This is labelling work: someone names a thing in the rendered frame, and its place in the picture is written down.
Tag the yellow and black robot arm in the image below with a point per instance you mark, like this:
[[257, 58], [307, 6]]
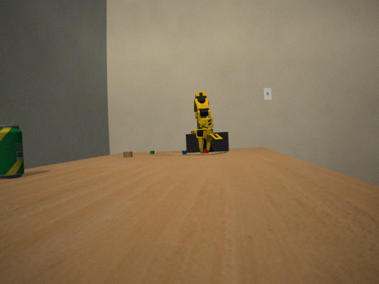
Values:
[[201, 107]]

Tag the tan short cylinder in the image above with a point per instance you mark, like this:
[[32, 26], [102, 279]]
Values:
[[127, 154]]

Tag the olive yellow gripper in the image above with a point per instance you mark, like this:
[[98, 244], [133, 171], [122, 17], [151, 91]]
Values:
[[204, 134]]

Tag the green drink can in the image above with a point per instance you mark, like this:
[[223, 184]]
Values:
[[11, 152]]

